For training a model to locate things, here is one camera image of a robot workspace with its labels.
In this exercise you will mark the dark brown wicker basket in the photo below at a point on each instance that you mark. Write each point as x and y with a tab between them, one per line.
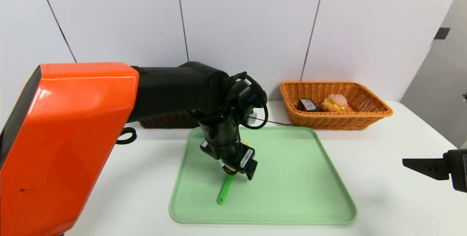
168	121

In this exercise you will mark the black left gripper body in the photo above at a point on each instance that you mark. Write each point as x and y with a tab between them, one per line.
246	159

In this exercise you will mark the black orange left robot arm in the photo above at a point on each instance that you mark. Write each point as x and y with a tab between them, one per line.
73	137

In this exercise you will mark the dark wall-mounted plate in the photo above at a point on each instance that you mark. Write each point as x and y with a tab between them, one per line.
441	33

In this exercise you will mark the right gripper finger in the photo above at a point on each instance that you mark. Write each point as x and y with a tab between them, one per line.
427	166

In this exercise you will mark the black strawberry gum box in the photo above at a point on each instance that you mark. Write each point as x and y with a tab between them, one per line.
308	105

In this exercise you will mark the light green plastic tray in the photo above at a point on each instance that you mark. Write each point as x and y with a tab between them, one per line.
299	192

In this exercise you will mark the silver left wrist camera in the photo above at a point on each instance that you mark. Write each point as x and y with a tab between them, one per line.
251	117

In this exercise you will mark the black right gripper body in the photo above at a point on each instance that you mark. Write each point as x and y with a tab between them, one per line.
458	166

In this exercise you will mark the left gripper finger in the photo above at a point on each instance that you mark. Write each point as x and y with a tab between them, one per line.
251	172

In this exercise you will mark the orange wicker basket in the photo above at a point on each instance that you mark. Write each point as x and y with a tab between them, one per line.
365	121

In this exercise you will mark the pink yellow bun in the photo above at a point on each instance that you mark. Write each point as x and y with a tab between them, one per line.
335	103

